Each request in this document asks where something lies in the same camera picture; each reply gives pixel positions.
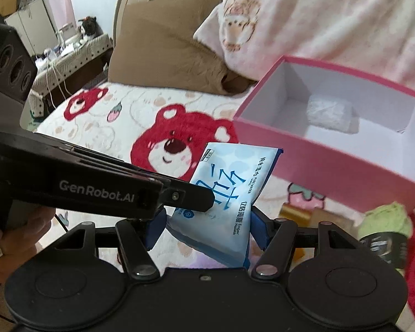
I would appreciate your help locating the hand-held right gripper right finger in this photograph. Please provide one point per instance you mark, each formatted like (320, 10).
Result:
(259, 230)

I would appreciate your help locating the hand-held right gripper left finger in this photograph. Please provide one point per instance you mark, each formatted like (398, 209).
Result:
(156, 230)

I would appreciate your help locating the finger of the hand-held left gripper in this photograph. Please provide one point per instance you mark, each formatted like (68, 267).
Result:
(197, 197)

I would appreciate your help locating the blue wet wipes packet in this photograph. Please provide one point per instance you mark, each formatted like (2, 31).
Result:
(228, 186)

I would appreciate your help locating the beige tube with gold cap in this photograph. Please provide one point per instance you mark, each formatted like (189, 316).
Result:
(294, 216)

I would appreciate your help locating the pink cardboard box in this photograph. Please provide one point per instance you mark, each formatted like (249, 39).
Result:
(332, 179)

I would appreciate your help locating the green yarn ball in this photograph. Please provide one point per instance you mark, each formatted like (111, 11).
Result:
(384, 221)

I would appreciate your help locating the person's left hand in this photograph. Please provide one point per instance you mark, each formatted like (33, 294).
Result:
(7, 249)

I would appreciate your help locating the bear print bedsheet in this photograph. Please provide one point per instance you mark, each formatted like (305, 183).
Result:
(107, 121)

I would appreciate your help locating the side table with patterned cloth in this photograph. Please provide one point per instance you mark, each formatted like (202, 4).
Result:
(79, 58)

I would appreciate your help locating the brown pillow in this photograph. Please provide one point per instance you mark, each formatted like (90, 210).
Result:
(166, 48)

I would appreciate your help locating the white cabinet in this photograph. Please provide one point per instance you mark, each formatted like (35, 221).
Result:
(31, 27)

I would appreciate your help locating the plush toy dog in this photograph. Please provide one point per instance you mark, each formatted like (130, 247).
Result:
(89, 29)

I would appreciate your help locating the pink checkered pillow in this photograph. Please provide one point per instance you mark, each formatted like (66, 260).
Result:
(314, 17)

